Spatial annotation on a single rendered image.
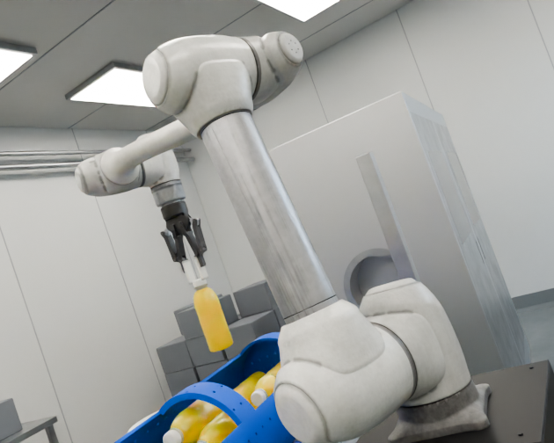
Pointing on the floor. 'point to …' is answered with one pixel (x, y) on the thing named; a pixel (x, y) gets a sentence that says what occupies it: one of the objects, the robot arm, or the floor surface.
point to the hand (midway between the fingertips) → (195, 270)
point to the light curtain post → (387, 216)
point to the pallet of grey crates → (168, 355)
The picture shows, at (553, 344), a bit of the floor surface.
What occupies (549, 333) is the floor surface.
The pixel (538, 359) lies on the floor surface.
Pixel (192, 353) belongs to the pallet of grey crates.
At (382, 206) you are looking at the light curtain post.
